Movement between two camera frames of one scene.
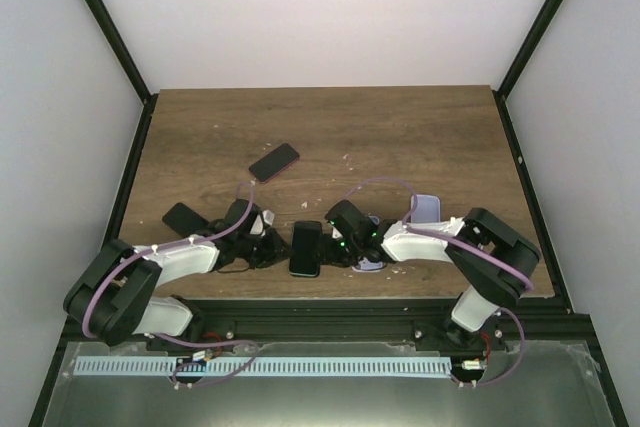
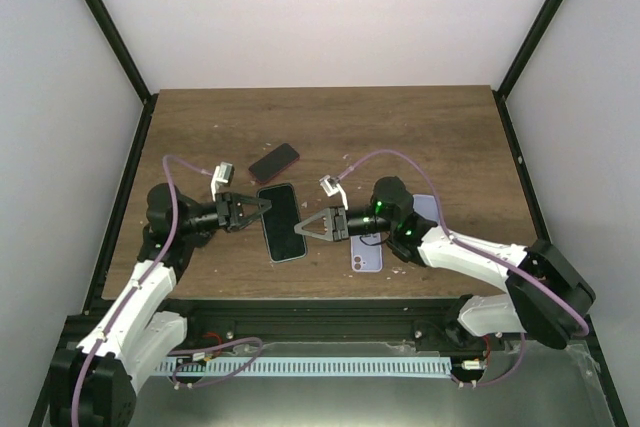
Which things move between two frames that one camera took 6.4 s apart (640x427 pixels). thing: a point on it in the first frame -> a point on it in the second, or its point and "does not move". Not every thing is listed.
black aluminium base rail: (425, 321) does not move
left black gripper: (275, 252) -> (231, 212)
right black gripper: (326, 256) -> (332, 216)
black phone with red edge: (274, 162) does not move
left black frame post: (115, 41) does not move
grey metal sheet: (531, 385) does not move
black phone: (305, 254) -> (284, 243)
